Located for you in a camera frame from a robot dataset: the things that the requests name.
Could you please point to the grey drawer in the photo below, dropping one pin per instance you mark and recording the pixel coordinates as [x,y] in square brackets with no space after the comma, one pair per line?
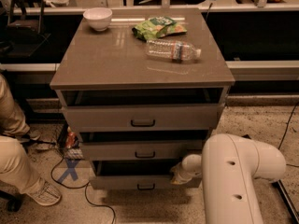
[123,118]
[138,175]
[149,150]

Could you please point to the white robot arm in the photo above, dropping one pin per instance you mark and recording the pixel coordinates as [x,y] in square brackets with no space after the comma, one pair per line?
[228,165]

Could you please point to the black office chair base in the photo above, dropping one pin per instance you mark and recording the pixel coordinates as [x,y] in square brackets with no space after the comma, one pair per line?
[13,203]

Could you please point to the grey middle drawer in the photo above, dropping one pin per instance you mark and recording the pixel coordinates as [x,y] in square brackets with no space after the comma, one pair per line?
[149,150]

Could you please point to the grey top drawer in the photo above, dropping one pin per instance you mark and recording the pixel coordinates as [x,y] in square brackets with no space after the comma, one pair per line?
[123,118]

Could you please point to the clear plastic water bottle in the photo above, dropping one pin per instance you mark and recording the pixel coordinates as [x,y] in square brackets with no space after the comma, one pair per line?
[173,50]

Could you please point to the black chair background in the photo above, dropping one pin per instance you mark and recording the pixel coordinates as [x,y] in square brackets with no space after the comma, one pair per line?
[24,32]

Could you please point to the white sneaker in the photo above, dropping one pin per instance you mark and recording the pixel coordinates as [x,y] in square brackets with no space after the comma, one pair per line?
[48,195]

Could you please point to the grey bottom drawer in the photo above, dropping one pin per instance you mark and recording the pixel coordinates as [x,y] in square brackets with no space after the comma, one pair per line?
[138,175]

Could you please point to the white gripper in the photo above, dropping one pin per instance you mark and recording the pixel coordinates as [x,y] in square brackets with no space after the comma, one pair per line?
[186,169]

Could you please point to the blue tape cross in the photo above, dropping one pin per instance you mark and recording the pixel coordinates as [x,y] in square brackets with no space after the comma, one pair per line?
[70,170]

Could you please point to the person's leg beige trousers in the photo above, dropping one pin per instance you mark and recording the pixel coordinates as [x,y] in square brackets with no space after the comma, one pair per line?
[15,167]

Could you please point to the black bar on floor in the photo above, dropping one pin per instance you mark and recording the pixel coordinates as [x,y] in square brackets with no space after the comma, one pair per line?
[288,202]

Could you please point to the green snack bag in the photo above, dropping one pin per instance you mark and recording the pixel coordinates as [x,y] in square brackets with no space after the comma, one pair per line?
[157,27]

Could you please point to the white bowl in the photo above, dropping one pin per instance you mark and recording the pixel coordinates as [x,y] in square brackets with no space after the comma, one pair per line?
[98,18]

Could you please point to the grey drawer cabinet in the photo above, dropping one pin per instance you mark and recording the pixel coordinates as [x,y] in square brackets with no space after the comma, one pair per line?
[113,68]

